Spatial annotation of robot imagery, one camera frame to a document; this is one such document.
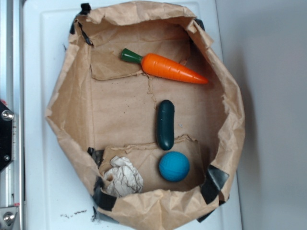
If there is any orange toy carrot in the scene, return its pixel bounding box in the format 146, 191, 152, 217
121, 48, 209, 84

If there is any dark green toy cucumber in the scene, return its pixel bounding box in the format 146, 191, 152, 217
156, 100, 175, 150

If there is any brown paper bag liner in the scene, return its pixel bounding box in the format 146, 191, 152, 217
46, 1, 245, 230

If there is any blue rubber ball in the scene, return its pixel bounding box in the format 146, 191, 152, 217
158, 151, 190, 182

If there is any crumpled white paper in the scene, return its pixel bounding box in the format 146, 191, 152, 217
104, 156, 143, 197

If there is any black metal bracket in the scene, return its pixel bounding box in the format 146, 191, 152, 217
0, 101, 14, 172

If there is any aluminium frame rail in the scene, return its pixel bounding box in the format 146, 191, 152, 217
0, 0, 26, 230

